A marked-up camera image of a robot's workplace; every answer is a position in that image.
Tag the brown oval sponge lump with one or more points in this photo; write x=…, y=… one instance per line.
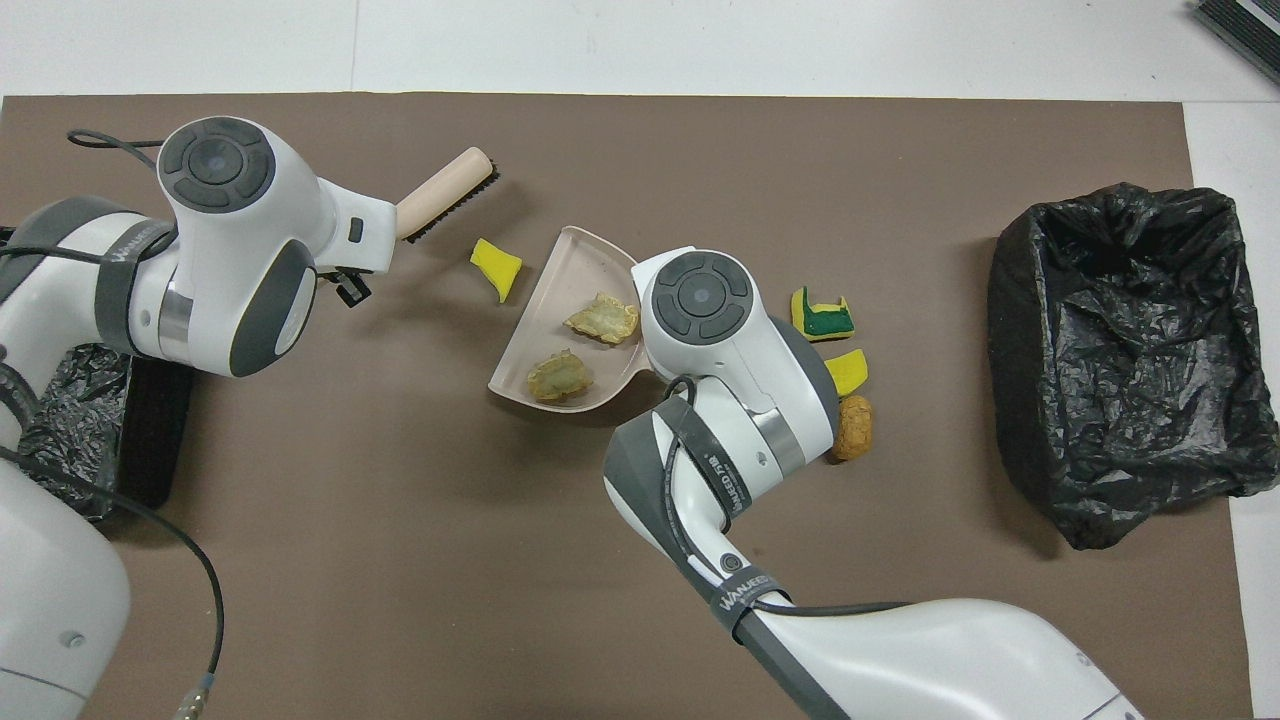
x=855, y=428

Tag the black bag-lined trash bin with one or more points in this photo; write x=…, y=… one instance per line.
x=1080, y=400
x=150, y=430

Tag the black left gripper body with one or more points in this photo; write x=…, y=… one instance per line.
x=352, y=288

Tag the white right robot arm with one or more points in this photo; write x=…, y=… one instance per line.
x=700, y=295

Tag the yellow and green sponge piece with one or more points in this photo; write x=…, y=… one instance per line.
x=820, y=318

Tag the large brown table mat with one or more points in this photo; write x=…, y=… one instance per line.
x=900, y=150

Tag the pale foam chunk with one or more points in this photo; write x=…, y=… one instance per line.
x=603, y=318
x=560, y=377

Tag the yellow sponge wedge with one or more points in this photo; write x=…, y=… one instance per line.
x=496, y=266

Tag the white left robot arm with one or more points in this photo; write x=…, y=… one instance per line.
x=215, y=165

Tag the yellow curved sponge piece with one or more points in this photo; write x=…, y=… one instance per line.
x=848, y=372

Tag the beige hand brush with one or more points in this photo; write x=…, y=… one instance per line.
x=445, y=190

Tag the beige plastic dustpan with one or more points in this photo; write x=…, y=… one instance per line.
x=545, y=320

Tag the dark ribbed metal object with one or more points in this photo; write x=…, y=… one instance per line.
x=1245, y=25

